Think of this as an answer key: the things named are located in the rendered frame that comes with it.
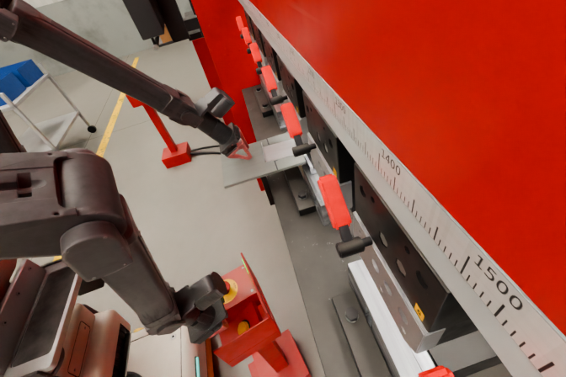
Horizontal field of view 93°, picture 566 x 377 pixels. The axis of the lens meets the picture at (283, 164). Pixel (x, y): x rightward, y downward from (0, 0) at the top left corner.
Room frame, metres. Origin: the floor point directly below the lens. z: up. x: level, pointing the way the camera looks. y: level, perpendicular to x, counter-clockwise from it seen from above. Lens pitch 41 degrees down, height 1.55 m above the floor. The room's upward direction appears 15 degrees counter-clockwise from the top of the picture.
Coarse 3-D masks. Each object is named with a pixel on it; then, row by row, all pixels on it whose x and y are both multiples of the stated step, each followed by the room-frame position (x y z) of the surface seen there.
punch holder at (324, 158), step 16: (304, 96) 0.40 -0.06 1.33; (320, 128) 0.33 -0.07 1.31; (320, 144) 0.34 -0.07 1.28; (336, 144) 0.27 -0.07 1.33; (320, 160) 0.34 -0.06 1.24; (336, 160) 0.27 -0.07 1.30; (352, 160) 0.27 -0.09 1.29; (320, 176) 0.36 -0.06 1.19; (352, 176) 0.27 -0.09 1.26; (352, 192) 0.27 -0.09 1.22; (352, 208) 0.27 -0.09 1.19
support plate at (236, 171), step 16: (256, 144) 0.78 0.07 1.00; (272, 144) 0.75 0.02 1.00; (224, 160) 0.74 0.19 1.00; (240, 160) 0.71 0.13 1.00; (256, 160) 0.69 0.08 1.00; (288, 160) 0.65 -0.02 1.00; (304, 160) 0.63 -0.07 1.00; (224, 176) 0.65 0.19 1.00; (240, 176) 0.63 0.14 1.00; (256, 176) 0.61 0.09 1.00
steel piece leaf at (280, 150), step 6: (276, 144) 0.75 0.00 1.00; (282, 144) 0.74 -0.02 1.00; (288, 144) 0.73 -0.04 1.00; (294, 144) 0.72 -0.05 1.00; (264, 150) 0.73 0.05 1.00; (270, 150) 0.72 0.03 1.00; (276, 150) 0.71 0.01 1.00; (282, 150) 0.71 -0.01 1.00; (288, 150) 0.70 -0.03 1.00; (264, 156) 0.69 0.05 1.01; (270, 156) 0.69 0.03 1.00; (276, 156) 0.68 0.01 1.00; (282, 156) 0.68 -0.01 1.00; (288, 156) 0.67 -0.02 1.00
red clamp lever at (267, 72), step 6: (264, 66) 0.62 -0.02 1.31; (264, 72) 0.61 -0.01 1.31; (270, 72) 0.61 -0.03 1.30; (264, 78) 0.60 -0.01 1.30; (270, 78) 0.60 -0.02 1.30; (270, 84) 0.59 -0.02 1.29; (270, 90) 0.58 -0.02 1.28; (276, 90) 0.58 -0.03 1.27; (276, 96) 0.57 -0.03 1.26; (282, 96) 0.57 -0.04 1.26; (270, 102) 0.56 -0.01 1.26; (276, 102) 0.55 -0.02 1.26; (282, 102) 0.56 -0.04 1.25
